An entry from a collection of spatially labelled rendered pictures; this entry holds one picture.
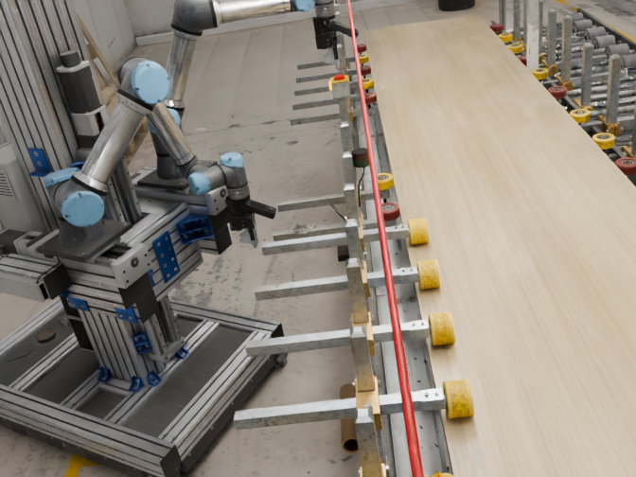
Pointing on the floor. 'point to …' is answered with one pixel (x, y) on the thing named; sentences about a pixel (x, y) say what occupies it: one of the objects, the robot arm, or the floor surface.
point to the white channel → (533, 34)
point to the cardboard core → (348, 422)
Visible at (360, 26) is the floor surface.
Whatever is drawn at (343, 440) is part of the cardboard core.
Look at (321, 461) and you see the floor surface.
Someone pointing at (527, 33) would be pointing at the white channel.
